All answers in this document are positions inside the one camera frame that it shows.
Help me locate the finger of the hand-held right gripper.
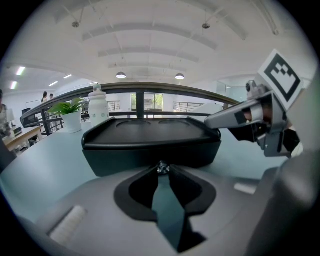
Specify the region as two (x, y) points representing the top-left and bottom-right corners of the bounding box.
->
(204, 99), (265, 130)
(230, 122), (267, 144)

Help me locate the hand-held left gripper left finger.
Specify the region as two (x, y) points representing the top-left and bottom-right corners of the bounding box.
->
(36, 165), (179, 256)

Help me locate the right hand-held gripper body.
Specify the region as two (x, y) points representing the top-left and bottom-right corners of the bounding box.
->
(245, 48), (305, 160)

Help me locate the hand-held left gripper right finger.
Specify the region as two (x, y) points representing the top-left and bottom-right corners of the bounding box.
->
(168, 164), (266, 256)

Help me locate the black drawer with crystal knob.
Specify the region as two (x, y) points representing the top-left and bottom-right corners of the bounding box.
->
(81, 140), (222, 178)

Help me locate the black box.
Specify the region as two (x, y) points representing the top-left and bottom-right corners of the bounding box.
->
(81, 116), (222, 151)

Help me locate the glass door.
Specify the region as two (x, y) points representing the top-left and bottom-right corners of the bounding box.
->
(130, 92), (165, 112)

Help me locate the dark metal railing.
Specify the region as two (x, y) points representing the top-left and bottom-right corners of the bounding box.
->
(19, 81), (241, 137)

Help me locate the green plant in white pot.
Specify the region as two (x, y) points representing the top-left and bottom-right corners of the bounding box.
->
(47, 96), (85, 134)

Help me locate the white bottle with dotted print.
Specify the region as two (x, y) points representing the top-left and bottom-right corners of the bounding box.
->
(88, 84), (111, 128)

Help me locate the wooden desk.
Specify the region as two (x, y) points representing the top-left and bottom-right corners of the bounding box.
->
(2, 125), (43, 153)

